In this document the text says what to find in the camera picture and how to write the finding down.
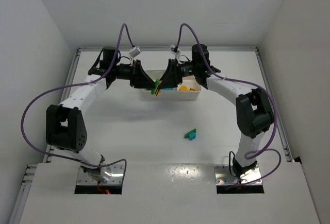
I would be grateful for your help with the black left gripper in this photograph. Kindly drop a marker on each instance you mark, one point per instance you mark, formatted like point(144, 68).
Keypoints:
point(135, 73)

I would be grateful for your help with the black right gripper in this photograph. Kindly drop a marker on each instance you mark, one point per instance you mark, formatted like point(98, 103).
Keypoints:
point(174, 72)

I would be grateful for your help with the yellow curved lego brick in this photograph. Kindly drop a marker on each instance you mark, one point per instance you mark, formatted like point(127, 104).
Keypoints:
point(183, 88)

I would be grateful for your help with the bee lego stack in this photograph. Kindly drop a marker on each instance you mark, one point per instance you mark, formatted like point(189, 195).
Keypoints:
point(158, 90)

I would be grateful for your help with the green lego plate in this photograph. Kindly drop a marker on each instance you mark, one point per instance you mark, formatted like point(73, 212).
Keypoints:
point(186, 134)

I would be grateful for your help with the small teal lego brick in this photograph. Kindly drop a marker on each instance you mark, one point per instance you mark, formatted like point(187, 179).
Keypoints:
point(192, 136)

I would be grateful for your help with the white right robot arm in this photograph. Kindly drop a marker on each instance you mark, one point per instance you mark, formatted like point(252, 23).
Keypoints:
point(254, 113)

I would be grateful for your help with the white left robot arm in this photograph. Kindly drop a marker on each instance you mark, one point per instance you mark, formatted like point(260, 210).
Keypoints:
point(65, 126)

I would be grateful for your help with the white divided container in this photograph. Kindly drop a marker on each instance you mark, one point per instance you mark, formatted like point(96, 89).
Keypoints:
point(188, 90)

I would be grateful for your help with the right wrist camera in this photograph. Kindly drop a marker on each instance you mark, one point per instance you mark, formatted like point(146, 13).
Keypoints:
point(174, 50)

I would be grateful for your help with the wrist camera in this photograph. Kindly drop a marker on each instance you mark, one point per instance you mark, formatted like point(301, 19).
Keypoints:
point(174, 50)
point(134, 52)

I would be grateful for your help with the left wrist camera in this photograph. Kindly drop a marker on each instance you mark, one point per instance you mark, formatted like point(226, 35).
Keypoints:
point(134, 52)

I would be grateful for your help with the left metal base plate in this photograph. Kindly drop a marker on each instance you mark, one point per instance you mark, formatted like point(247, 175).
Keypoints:
point(109, 176)

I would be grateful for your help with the metal base plate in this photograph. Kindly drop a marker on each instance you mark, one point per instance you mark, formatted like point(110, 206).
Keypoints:
point(109, 176)
point(224, 178)

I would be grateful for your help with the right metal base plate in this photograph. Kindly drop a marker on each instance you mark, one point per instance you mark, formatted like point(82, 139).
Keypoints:
point(224, 178)

